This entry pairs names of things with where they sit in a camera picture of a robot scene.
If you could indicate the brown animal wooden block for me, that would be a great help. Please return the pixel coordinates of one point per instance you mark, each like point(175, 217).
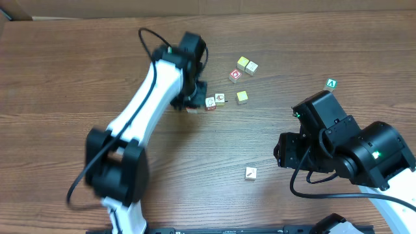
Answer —
point(219, 99)

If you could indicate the yellow wooden block centre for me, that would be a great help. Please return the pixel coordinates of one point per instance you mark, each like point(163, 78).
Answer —
point(242, 97)

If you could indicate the hammer picture wooden block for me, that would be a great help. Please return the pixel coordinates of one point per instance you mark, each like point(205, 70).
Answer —
point(250, 173)

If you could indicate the yellow wooden block upper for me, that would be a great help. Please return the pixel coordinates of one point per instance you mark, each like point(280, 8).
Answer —
point(242, 63)

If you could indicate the red picture wooden block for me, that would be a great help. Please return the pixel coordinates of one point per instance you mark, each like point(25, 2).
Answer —
point(210, 103)

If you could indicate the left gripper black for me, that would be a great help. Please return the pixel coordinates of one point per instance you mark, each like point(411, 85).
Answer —
point(197, 93)

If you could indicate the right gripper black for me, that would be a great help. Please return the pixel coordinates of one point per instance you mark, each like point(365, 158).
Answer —
point(286, 151)

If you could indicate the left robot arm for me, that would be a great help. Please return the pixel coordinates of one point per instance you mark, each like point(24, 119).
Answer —
point(116, 165)

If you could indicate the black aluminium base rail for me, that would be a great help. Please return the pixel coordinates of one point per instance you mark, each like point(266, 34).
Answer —
point(288, 229)

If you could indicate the red circle wooden block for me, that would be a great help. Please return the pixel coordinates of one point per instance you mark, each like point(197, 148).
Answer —
point(235, 75)

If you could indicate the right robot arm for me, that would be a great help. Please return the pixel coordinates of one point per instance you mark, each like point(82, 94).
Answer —
point(376, 158)

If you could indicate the green V wooden block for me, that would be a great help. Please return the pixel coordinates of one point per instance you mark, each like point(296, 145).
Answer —
point(330, 85)

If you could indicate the white wooden block upper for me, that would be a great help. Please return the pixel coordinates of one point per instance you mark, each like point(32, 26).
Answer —
point(251, 68)

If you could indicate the red Y wooden block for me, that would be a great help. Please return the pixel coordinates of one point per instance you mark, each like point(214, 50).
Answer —
point(192, 110)

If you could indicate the yellow wooden block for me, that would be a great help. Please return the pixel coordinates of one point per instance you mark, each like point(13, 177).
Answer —
point(242, 97)
point(242, 63)

